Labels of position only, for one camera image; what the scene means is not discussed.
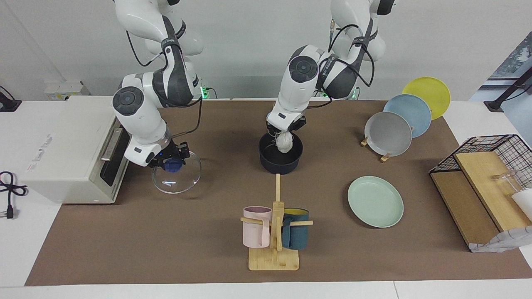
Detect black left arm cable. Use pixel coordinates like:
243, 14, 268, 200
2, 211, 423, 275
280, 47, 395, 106
328, 19, 375, 88

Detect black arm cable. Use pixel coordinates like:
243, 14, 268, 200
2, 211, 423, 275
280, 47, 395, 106
328, 19, 375, 88
125, 29, 204, 140

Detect black power cable with plug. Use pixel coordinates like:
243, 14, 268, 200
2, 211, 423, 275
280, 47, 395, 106
0, 171, 29, 219

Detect dark pot blue handle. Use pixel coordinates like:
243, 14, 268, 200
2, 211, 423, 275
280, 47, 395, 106
259, 132, 303, 175

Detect cream toaster oven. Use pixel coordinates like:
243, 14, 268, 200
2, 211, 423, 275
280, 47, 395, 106
19, 96, 131, 205

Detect pink mug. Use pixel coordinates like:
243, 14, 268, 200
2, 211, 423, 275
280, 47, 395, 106
243, 206, 273, 249

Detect wooden plate rack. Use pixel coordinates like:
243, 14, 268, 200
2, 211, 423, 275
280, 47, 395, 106
360, 133, 392, 163

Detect wooden mug tree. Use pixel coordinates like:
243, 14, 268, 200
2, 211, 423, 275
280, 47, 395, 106
240, 174, 313, 271

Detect yellow plate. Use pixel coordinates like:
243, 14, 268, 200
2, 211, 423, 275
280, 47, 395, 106
401, 76, 451, 121

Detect dark teal mug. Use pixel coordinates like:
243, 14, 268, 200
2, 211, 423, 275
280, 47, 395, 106
281, 208, 310, 250

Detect grey patterned bag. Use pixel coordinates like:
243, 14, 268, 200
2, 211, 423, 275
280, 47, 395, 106
470, 226, 532, 253

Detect glass lid blue knob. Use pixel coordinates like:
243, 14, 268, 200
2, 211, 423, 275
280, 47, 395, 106
152, 150, 202, 194

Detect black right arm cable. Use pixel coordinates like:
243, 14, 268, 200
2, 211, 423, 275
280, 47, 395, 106
125, 29, 204, 140

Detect black wire basket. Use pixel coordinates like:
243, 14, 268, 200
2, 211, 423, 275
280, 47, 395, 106
429, 134, 532, 191

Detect grey plate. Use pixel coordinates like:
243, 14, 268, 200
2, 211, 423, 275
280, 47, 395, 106
364, 112, 413, 157

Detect white cup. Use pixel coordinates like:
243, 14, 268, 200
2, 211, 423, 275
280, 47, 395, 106
511, 189, 532, 221

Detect white vermicelli bundle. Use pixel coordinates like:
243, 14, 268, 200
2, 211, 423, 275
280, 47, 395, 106
272, 131, 295, 154

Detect clear glass cup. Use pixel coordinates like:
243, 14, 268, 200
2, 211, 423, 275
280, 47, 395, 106
493, 170, 526, 196

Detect light blue plate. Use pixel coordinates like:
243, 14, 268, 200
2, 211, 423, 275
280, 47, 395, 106
383, 94, 432, 138

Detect small white box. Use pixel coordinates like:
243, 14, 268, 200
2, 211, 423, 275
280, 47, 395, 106
44, 81, 84, 101

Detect black stand bar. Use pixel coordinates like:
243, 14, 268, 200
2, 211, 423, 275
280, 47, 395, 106
484, 66, 532, 112

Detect wooden shelf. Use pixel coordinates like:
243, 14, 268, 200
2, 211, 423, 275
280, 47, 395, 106
430, 152, 532, 250

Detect black clamp mount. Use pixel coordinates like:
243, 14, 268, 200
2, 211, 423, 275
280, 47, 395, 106
0, 86, 22, 113

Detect pale green plate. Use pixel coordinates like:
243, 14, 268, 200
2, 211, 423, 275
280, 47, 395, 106
347, 176, 404, 228

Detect brown table mat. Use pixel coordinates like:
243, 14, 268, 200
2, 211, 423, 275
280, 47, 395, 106
25, 100, 532, 286

